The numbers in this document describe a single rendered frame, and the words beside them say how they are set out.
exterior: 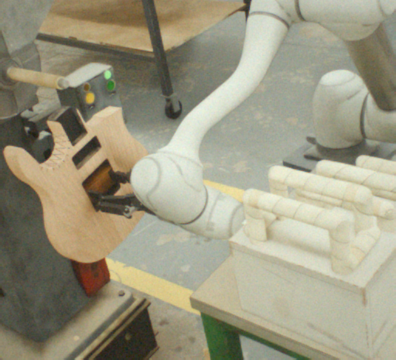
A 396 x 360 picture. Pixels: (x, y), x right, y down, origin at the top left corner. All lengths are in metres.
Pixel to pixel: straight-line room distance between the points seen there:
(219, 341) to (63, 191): 0.50
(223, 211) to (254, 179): 2.06
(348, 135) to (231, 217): 0.79
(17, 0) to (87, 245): 0.61
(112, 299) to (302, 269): 1.37
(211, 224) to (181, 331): 1.31
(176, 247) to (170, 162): 1.80
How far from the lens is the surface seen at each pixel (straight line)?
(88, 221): 1.69
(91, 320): 2.41
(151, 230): 3.24
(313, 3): 1.55
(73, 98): 2.03
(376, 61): 1.75
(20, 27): 1.51
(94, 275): 2.44
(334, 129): 2.11
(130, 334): 2.52
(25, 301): 2.32
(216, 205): 1.41
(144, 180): 1.29
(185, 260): 3.00
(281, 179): 1.21
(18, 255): 2.21
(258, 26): 1.58
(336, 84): 2.07
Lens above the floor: 1.86
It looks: 30 degrees down
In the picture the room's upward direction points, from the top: 11 degrees counter-clockwise
